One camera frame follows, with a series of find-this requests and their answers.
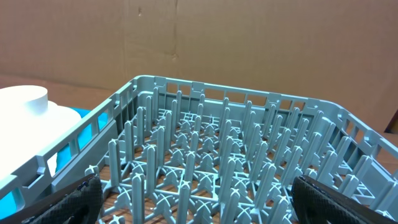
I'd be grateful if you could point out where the white cup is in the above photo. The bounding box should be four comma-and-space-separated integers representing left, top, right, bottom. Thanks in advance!
1, 85, 50, 126

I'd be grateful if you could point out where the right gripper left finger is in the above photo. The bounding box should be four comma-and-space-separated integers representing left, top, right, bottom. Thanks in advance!
1, 174, 103, 224

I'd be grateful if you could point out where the large white plate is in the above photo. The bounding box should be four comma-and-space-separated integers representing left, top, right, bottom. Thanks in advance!
1, 101, 81, 180

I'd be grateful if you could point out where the grey dish rack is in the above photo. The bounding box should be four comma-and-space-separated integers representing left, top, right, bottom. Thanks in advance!
1, 75, 397, 223

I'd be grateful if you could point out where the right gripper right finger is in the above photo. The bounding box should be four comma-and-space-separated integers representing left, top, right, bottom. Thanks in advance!
291, 175, 397, 224

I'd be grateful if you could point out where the teal plastic tray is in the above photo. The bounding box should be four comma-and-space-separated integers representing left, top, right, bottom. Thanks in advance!
1, 107, 108, 218

